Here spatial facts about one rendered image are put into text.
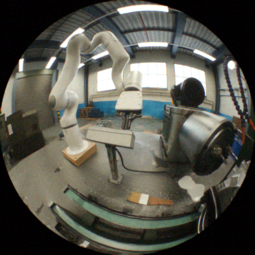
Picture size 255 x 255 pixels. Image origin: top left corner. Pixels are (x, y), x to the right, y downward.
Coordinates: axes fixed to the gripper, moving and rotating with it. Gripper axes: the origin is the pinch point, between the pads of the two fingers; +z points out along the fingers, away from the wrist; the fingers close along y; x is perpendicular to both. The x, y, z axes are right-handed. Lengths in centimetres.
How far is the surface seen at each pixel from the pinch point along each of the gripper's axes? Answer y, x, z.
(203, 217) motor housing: 28.2, -11.0, 27.4
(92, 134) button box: -10.4, -3.5, 5.6
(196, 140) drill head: 24.6, -1.9, 3.8
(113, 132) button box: -2.7, -3.6, 4.1
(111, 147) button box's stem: -4.2, 0.6, 8.8
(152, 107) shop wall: 42, 414, -315
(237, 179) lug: 26.7, -17.4, 14.6
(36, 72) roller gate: -633, -151, -268
